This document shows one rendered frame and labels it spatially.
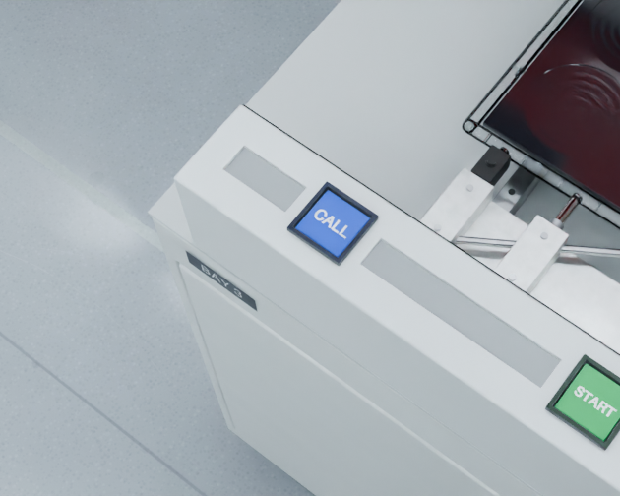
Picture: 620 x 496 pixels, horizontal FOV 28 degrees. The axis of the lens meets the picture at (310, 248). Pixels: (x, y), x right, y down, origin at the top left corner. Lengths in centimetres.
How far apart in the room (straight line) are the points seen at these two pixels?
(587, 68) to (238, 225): 38
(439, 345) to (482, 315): 5
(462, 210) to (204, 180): 23
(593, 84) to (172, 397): 104
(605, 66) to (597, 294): 23
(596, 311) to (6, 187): 135
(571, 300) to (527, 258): 6
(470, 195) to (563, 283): 11
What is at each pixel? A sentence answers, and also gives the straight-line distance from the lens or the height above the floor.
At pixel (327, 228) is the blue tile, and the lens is 104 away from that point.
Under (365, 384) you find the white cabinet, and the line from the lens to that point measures 119.
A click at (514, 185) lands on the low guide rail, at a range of 120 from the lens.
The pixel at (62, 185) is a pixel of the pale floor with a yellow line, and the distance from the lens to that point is 222.
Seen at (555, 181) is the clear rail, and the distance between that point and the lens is 114.
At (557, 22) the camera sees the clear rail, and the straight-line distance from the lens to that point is 124.
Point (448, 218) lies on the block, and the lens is 111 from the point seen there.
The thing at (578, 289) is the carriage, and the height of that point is 88.
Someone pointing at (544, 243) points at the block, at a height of 91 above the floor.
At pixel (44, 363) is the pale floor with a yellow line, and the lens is 209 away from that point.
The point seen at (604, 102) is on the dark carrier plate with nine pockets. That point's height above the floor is 90.
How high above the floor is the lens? 190
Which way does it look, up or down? 65 degrees down
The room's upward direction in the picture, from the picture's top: 6 degrees counter-clockwise
